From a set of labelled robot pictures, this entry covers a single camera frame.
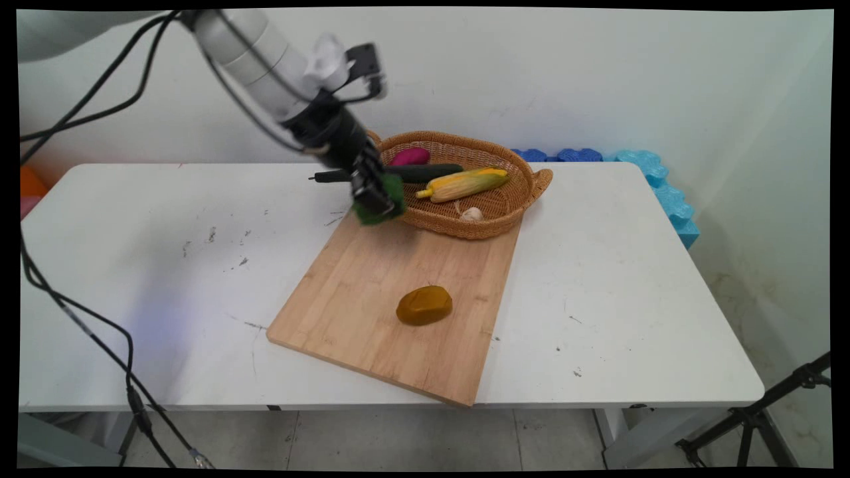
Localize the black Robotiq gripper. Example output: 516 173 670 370
282 92 403 218

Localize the green toy bell pepper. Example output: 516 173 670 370
351 173 407 227

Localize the purple toy sweet potato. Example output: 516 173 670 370
389 147 431 167

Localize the dark green toy cucumber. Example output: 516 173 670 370
309 163 465 185

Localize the yellow toy corn cob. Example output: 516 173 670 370
416 167 510 203

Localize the brown toy potato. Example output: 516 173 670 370
396 285 454 327

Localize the wooden cutting board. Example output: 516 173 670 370
266 191 522 407

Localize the light blue foam mat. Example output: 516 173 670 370
602 150 701 250

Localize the white table leg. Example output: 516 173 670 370
593 406 731 470

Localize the orange block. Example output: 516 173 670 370
20 164 50 199

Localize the black tripod stand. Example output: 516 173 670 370
675 352 832 469

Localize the woven wicker basket with handles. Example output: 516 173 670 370
364 129 554 240

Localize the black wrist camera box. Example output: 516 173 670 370
343 42 388 102

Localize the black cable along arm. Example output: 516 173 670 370
197 12 333 157

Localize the black hanging cable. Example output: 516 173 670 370
20 12 175 167
20 11 181 143

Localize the black cable with connector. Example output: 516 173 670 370
20 229 214 469

